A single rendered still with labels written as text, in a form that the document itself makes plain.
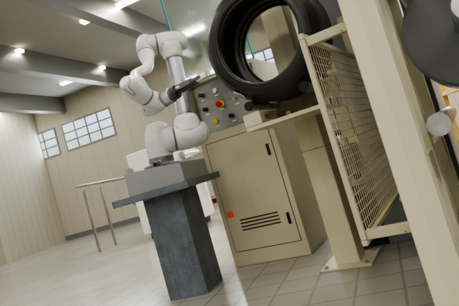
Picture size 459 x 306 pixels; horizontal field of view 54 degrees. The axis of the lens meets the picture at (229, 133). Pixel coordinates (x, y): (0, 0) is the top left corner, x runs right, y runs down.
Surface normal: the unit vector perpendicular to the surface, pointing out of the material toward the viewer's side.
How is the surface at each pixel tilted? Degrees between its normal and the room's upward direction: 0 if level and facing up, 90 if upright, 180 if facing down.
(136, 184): 90
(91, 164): 90
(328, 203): 90
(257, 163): 90
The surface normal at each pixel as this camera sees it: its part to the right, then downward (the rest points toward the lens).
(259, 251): -0.46, 0.07
